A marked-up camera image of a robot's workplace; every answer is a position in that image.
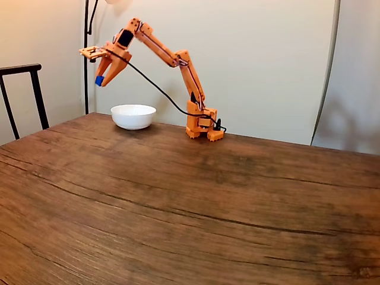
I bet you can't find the white bowl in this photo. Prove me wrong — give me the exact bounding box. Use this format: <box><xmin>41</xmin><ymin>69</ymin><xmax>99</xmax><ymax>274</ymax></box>
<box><xmin>110</xmin><ymin>103</ymin><xmax>157</xmax><ymax>131</ymax></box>

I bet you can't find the black floor lamp pole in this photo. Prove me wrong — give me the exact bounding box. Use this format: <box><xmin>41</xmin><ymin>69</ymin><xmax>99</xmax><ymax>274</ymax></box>
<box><xmin>83</xmin><ymin>0</ymin><xmax>100</xmax><ymax>115</ymax></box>

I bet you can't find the black chair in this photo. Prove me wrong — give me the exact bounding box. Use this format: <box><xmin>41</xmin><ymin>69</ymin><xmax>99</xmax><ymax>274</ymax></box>
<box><xmin>0</xmin><ymin>63</ymin><xmax>50</xmax><ymax>146</ymax></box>

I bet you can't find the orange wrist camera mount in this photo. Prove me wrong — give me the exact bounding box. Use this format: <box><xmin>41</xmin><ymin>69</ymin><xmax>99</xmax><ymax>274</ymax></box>
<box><xmin>78</xmin><ymin>45</ymin><xmax>107</xmax><ymax>64</ymax></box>

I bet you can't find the black cable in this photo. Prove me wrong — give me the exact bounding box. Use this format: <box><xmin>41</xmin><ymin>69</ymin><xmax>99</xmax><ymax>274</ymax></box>
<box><xmin>106</xmin><ymin>49</ymin><xmax>228</xmax><ymax>134</ymax></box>

